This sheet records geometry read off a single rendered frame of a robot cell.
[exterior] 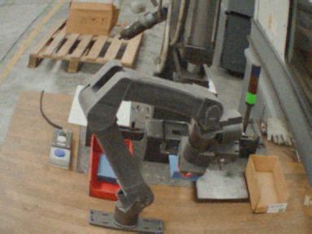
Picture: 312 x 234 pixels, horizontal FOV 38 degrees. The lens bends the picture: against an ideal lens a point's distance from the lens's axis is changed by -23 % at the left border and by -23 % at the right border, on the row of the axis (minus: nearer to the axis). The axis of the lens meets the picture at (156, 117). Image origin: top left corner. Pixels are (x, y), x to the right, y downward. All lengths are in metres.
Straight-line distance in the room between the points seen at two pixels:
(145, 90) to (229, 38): 3.64
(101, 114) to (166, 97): 0.14
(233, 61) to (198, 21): 3.33
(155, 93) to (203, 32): 0.41
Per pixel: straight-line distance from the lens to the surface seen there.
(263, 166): 1.70
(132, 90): 1.11
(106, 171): 1.56
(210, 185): 1.56
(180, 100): 1.17
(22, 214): 1.32
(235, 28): 4.71
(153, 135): 1.62
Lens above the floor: 1.76
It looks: 27 degrees down
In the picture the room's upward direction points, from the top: 10 degrees clockwise
